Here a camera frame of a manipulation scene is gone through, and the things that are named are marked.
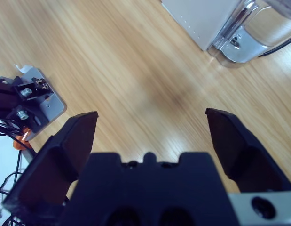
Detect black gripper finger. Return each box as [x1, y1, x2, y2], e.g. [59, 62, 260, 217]
[1, 111, 99, 223]
[205, 107, 291, 194]

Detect white capsule coffee machine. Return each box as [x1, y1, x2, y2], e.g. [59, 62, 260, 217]
[160, 0, 241, 52]

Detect white tape tag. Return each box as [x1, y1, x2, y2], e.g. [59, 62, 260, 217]
[14, 64, 31, 74]

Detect clear water tank black lid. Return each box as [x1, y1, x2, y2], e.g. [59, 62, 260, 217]
[207, 0, 291, 69]

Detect light grey camera mount plate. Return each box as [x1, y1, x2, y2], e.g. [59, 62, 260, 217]
[15, 67, 67, 142]

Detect orange cable clip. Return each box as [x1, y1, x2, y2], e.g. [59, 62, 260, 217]
[12, 131, 31, 151]

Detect thin black wires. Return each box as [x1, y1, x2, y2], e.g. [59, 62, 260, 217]
[0, 117, 26, 226]

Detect black camera mast with bracket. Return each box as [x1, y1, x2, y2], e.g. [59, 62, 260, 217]
[0, 75, 50, 133]

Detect black machine power cable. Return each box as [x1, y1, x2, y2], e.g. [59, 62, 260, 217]
[258, 37, 291, 57]

